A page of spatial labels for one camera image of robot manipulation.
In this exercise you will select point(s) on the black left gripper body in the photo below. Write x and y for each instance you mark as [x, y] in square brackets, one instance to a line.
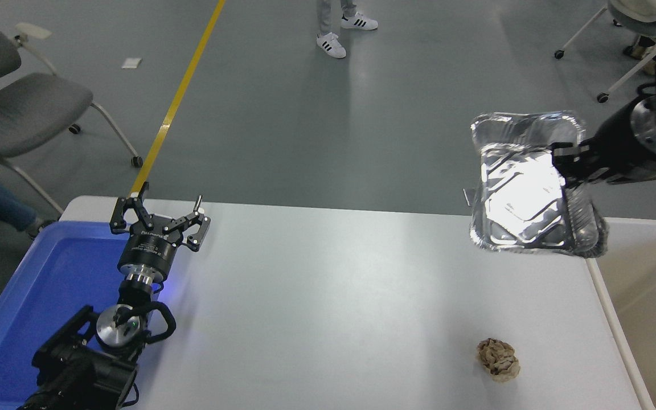
[148, 253]

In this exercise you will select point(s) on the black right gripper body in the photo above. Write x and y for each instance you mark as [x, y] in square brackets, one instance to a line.
[618, 151]

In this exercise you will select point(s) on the rectangular foil tray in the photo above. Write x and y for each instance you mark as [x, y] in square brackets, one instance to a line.
[521, 188]

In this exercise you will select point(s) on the person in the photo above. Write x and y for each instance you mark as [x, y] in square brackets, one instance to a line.
[640, 52]
[3, 208]
[331, 44]

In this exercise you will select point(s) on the blue plastic tray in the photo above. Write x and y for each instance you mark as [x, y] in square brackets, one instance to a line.
[49, 285]

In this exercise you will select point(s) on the clear plastic piece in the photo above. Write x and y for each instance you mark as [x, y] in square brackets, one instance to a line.
[467, 196]

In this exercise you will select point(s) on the white-framed wheeled chair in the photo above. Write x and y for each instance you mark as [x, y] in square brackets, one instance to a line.
[647, 23]

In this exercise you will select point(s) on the white paper scrap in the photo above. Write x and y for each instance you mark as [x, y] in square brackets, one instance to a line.
[131, 62]

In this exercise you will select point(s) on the grey office chair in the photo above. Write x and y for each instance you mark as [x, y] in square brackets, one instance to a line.
[20, 108]

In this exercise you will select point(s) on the crumpled tan paper ball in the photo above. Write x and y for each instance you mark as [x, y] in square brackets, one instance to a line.
[497, 359]

